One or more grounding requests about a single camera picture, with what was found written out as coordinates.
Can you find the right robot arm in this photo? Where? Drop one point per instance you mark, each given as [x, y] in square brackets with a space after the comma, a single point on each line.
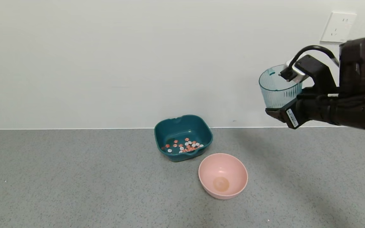
[360, 63]

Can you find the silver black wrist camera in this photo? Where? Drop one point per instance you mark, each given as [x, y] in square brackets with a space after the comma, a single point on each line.
[315, 69]

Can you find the transparent teal ribbed cup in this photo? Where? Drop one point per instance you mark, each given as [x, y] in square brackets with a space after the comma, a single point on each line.
[276, 91]

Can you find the pink round bowl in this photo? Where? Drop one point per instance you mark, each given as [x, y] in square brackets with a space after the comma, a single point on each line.
[222, 177]

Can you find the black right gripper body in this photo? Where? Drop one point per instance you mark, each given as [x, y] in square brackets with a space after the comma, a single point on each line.
[291, 116]

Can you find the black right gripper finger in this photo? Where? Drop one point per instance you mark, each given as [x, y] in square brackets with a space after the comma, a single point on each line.
[276, 113]

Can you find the dark teal square bowl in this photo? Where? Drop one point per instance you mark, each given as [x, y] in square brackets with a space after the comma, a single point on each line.
[177, 133]

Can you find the white wall socket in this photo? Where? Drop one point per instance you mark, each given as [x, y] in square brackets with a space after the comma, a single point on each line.
[334, 27]

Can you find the orange and white small pieces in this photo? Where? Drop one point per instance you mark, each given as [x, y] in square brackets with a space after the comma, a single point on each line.
[187, 144]

